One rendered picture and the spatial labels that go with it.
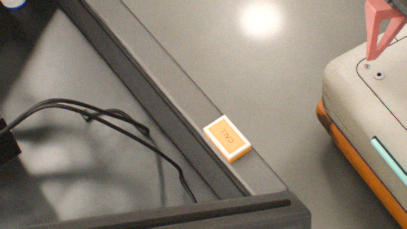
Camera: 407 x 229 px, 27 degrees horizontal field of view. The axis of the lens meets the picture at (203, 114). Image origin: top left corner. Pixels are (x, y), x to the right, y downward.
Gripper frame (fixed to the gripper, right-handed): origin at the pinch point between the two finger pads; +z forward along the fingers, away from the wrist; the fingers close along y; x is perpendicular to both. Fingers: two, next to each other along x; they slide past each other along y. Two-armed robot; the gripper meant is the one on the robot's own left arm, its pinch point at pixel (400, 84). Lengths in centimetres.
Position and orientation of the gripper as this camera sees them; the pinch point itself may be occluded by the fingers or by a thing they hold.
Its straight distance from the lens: 93.2
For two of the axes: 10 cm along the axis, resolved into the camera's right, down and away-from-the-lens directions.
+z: -3.0, 7.0, 6.5
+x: 8.2, -1.6, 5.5
